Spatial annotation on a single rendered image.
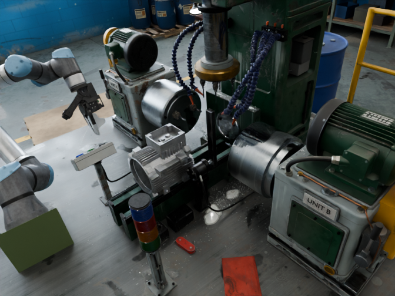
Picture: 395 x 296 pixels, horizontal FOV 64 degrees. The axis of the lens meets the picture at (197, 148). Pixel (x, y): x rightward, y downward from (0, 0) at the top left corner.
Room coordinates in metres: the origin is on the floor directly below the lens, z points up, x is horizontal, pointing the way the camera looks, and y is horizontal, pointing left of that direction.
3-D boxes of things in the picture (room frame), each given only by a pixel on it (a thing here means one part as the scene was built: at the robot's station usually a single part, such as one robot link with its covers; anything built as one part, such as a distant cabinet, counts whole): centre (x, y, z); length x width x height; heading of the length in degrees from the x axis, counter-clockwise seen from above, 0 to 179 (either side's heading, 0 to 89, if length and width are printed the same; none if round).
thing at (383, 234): (0.52, -0.45, 1.07); 0.08 x 0.07 x 0.20; 128
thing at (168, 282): (0.60, 0.17, 1.01); 0.08 x 0.08 x 0.42; 38
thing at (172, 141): (1.01, 0.12, 1.11); 0.12 x 0.11 x 0.07; 128
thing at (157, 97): (1.44, 0.14, 1.04); 0.37 x 0.25 x 0.25; 38
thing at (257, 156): (0.90, -0.28, 1.04); 0.41 x 0.25 x 0.25; 38
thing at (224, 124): (1.22, -0.15, 1.02); 0.15 x 0.02 x 0.15; 38
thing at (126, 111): (1.63, 0.29, 0.99); 0.35 x 0.31 x 0.37; 38
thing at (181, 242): (0.74, 0.08, 0.81); 0.09 x 0.03 x 0.02; 45
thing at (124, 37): (1.65, 0.34, 1.16); 0.33 x 0.26 x 0.42; 38
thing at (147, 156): (0.99, 0.15, 1.01); 0.20 x 0.19 x 0.19; 128
